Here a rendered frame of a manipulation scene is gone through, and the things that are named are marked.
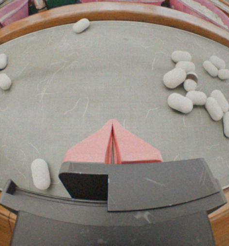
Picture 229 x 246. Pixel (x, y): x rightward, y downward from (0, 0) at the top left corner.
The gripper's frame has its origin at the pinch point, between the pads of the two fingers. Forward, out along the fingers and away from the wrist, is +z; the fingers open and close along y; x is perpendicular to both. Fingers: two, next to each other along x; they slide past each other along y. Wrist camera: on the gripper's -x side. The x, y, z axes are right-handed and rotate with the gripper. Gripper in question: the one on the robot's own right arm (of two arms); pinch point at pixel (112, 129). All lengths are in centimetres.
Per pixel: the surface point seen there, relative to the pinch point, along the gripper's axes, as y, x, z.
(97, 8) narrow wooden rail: 2.7, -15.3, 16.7
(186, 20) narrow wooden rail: -14.9, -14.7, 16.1
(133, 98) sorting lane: -2.5, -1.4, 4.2
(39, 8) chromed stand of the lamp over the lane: 16.4, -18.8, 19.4
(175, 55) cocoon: -9.1, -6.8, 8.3
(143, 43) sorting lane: -5.0, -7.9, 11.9
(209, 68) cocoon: -15.8, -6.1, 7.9
